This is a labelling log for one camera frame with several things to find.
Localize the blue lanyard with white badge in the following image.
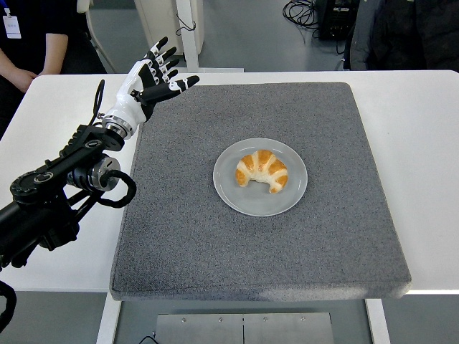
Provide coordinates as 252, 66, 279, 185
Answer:
2, 5, 22, 39

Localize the grey fabric mat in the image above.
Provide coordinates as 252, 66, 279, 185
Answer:
108, 82, 412, 301

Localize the black cord loop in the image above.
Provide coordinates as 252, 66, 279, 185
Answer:
175, 14, 197, 37

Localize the golden croissant bread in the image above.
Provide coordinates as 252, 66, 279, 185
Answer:
235, 149, 289, 194

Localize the black floor cable bundle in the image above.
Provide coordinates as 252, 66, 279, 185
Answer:
281, 0, 321, 41

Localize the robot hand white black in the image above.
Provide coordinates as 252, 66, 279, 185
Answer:
103, 36, 201, 133

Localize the white table leg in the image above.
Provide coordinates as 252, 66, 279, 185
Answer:
95, 292, 123, 344
364, 297, 392, 344

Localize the person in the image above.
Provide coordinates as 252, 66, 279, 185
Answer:
344, 0, 459, 72
0, 0, 108, 139

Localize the round grey plate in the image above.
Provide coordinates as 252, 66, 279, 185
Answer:
212, 138, 308, 217

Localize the black equipment box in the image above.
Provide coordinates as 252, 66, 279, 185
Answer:
315, 0, 359, 41

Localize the white chair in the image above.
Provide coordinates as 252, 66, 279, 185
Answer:
77, 0, 118, 75

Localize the grey metal plate with screws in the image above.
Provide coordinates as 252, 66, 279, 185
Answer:
154, 312, 336, 344

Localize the white stand post with base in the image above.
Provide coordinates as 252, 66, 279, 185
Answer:
143, 0, 245, 74

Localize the person's right hand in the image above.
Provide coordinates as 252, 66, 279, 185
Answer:
12, 69, 38, 93

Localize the white cabinet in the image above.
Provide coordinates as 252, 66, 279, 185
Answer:
134, 0, 204, 57

